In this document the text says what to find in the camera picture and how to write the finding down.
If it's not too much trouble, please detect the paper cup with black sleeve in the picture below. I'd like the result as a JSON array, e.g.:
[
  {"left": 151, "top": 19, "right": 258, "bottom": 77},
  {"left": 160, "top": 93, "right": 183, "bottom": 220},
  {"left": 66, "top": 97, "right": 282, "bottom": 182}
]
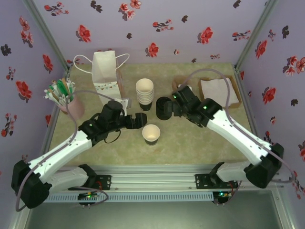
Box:
[{"left": 142, "top": 124, "right": 161, "bottom": 146}]

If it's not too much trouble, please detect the white printed paper bag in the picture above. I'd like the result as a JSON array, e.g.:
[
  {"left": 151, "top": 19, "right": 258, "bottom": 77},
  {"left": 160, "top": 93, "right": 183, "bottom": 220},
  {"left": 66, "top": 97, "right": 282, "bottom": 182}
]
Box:
[{"left": 73, "top": 49, "right": 131, "bottom": 112}]

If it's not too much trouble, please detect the stack of black cup lids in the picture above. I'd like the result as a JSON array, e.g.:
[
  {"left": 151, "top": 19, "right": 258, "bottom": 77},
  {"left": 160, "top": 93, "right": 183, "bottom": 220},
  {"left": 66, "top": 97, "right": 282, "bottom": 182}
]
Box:
[{"left": 156, "top": 102, "right": 173, "bottom": 121}]

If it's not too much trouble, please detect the white paper napkin stack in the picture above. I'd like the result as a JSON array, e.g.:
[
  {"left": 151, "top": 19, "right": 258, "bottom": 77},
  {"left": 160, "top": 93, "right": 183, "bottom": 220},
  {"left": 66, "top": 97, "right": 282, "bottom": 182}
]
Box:
[{"left": 200, "top": 77, "right": 240, "bottom": 107}]

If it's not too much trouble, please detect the stack of paper cups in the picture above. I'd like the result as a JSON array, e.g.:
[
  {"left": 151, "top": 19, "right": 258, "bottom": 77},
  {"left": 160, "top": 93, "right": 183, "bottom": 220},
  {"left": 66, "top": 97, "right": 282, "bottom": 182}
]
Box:
[{"left": 135, "top": 78, "right": 154, "bottom": 112}]

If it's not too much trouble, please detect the pink straw holder cup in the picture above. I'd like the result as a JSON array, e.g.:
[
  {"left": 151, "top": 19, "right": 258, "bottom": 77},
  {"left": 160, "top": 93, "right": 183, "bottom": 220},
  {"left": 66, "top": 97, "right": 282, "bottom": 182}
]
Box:
[{"left": 58, "top": 94, "right": 84, "bottom": 120}]

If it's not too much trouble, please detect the brown cardboard napkin tray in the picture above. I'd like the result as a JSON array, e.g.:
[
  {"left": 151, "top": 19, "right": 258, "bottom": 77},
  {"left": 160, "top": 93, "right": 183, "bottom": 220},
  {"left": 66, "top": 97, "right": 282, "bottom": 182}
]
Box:
[{"left": 199, "top": 75, "right": 243, "bottom": 110}]

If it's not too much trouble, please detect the white paper-wrapped straw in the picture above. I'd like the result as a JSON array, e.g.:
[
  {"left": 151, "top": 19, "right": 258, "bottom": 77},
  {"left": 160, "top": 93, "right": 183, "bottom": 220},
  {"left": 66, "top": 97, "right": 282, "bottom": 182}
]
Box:
[
  {"left": 43, "top": 94, "right": 65, "bottom": 106},
  {"left": 43, "top": 88, "right": 63, "bottom": 105},
  {"left": 67, "top": 77, "right": 77, "bottom": 98}
]

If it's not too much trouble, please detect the green straw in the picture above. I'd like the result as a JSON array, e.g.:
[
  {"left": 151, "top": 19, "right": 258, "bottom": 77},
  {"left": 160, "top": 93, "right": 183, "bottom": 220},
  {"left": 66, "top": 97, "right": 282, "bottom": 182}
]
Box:
[
  {"left": 60, "top": 80, "right": 71, "bottom": 104},
  {"left": 48, "top": 83, "right": 64, "bottom": 104}
]

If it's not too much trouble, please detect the brown wooden stirrer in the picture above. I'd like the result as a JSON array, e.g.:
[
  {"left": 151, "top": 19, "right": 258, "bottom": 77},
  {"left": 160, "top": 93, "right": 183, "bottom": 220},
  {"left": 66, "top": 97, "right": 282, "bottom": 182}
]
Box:
[
  {"left": 61, "top": 77, "right": 73, "bottom": 102},
  {"left": 52, "top": 80, "right": 67, "bottom": 102}
]

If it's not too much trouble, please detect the grey metal panel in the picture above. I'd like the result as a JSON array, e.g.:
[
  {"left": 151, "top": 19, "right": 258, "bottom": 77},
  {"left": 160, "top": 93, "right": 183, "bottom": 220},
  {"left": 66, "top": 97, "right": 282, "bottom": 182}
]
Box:
[{"left": 11, "top": 201, "right": 296, "bottom": 229}]

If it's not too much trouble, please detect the thin black cable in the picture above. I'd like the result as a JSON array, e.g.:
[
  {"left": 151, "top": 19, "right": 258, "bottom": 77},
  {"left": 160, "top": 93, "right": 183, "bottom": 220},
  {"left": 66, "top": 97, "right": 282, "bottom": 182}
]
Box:
[{"left": 102, "top": 128, "right": 122, "bottom": 144}]

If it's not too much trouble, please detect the right arm lilac cable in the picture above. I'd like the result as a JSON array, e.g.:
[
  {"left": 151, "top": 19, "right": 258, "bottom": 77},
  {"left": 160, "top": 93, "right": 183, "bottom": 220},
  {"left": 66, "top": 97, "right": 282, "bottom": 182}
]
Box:
[{"left": 177, "top": 68, "right": 296, "bottom": 206}]

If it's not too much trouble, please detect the arm lilac cable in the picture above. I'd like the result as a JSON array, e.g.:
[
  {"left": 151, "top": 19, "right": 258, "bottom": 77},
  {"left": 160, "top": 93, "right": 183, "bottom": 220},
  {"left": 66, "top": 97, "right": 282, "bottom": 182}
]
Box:
[
  {"left": 15, "top": 90, "right": 110, "bottom": 213},
  {"left": 177, "top": 68, "right": 296, "bottom": 206}
]

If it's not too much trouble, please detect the left arm lilac cable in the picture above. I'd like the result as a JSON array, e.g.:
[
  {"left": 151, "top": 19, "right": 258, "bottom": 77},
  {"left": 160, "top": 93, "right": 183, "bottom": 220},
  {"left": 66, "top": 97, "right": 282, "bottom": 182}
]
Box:
[{"left": 15, "top": 90, "right": 110, "bottom": 213}]

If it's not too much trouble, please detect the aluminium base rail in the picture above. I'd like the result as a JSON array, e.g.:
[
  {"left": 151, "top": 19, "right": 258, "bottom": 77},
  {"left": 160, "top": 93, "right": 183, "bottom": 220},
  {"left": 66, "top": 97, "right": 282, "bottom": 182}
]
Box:
[{"left": 40, "top": 164, "right": 285, "bottom": 191}]

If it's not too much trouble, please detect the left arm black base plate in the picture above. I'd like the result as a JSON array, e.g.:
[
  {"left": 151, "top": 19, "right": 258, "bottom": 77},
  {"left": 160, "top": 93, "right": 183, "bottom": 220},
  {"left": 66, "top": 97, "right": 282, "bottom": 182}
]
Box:
[{"left": 94, "top": 175, "right": 112, "bottom": 191}]

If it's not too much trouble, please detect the white slotted cable duct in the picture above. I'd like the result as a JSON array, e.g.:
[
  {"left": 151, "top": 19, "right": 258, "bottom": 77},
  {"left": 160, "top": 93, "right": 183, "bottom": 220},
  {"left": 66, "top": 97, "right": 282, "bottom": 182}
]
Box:
[{"left": 45, "top": 192, "right": 214, "bottom": 203}]

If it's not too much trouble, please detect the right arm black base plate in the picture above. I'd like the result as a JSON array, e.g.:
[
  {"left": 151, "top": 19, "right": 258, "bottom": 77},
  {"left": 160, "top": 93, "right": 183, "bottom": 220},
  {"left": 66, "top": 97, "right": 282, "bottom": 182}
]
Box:
[{"left": 194, "top": 174, "right": 239, "bottom": 190}]

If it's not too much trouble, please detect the right aluminium corner post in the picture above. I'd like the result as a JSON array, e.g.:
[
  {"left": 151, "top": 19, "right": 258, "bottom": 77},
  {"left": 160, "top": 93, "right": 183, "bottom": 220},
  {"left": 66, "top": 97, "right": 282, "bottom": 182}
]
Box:
[{"left": 234, "top": 0, "right": 280, "bottom": 72}]

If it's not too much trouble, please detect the aluminium corner post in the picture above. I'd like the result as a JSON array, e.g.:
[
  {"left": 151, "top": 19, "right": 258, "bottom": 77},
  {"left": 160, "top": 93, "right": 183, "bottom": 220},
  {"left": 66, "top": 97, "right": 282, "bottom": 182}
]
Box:
[
  {"left": 22, "top": 0, "right": 72, "bottom": 72},
  {"left": 234, "top": 0, "right": 280, "bottom": 72}
]

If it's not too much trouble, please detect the left aluminium corner post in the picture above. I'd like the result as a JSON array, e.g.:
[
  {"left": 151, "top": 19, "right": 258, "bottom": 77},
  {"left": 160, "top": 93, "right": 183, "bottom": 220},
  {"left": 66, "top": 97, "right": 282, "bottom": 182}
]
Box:
[{"left": 22, "top": 0, "right": 72, "bottom": 72}]

